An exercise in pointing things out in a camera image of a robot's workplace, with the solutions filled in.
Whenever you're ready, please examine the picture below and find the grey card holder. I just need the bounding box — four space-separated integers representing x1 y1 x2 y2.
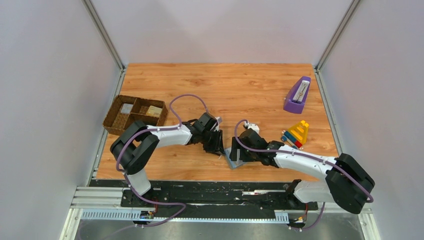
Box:
224 147 248 170

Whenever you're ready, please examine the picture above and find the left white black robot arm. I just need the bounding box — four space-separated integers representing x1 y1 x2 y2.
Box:
110 112 225 195

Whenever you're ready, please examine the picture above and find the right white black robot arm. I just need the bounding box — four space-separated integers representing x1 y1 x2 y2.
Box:
230 129 375 214

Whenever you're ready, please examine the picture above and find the gold card in basket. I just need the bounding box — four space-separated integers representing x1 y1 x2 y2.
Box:
146 105 163 118

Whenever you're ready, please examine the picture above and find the silver card in basket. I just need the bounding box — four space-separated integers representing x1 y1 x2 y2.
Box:
120 103 134 115

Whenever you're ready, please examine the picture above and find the colourful toy block vehicle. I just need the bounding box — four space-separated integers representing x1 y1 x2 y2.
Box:
281 120 310 150

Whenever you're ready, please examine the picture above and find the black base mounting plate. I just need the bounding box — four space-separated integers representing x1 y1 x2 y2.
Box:
89 179 321 218

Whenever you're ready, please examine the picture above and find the purple metronome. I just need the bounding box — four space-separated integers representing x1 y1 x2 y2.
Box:
283 76 311 114

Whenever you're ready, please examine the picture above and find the brown woven divided basket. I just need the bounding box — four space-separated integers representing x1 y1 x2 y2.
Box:
102 95 168 136

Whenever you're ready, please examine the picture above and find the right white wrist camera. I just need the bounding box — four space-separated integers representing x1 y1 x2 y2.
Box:
243 121 260 134

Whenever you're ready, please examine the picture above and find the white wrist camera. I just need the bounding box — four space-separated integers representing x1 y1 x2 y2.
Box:
243 121 260 134
211 116 223 131

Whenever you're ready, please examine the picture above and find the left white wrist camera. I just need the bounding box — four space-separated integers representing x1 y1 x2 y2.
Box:
211 116 223 131

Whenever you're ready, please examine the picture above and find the white slotted cable duct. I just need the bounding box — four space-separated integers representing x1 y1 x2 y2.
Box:
80 209 290 224

